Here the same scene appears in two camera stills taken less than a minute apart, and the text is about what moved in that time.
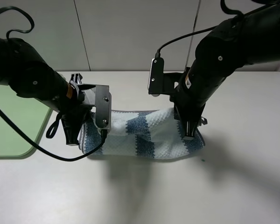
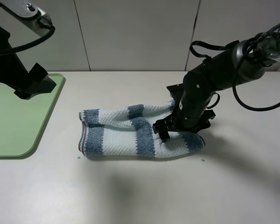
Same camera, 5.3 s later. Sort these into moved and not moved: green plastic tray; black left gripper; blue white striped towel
Moved: black left gripper
Not moved: blue white striped towel; green plastic tray
